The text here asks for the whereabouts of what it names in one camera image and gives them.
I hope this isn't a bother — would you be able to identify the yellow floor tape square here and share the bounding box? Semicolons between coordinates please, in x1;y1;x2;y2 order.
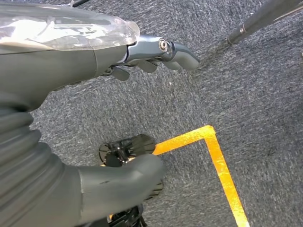
101;125;250;227

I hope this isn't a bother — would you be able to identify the pale grey table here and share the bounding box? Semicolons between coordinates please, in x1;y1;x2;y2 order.
227;0;303;45

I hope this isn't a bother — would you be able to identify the black cable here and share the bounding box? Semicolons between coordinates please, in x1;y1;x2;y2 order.
72;0;91;8

